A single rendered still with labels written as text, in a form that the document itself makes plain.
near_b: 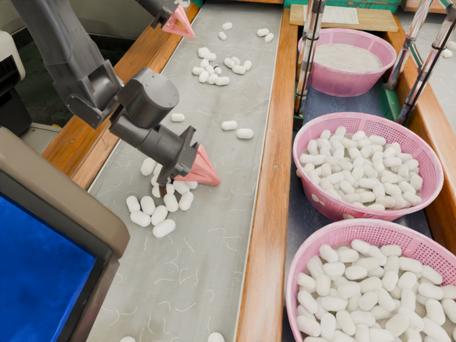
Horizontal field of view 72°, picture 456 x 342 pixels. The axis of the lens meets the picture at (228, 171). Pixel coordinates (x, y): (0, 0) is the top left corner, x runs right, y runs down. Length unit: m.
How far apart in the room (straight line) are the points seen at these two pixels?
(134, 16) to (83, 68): 2.13
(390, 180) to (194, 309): 0.42
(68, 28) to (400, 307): 0.58
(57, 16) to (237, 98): 0.44
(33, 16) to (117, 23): 2.23
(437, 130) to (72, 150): 0.73
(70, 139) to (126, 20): 2.02
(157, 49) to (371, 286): 0.78
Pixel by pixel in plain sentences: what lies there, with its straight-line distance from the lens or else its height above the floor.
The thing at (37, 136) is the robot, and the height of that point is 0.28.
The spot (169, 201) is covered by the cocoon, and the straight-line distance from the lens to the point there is 0.54.
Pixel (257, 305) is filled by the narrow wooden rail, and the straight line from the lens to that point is 0.44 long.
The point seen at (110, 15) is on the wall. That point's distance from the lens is 2.72.
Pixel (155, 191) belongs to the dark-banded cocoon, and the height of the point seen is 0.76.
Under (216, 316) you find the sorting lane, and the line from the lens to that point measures 0.46.
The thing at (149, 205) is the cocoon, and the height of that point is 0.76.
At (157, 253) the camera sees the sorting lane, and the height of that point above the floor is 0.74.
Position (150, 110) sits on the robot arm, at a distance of 0.46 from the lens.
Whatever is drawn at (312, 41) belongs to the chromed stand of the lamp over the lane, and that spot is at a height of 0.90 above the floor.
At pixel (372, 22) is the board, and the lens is 1.18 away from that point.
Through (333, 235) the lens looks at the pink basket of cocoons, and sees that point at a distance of 0.53.
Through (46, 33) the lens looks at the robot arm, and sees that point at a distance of 0.50.
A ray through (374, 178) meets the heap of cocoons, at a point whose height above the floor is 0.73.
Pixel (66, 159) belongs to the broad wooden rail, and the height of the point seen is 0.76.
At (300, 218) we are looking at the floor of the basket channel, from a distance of 0.63.
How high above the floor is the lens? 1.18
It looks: 47 degrees down
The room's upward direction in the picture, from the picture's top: straight up
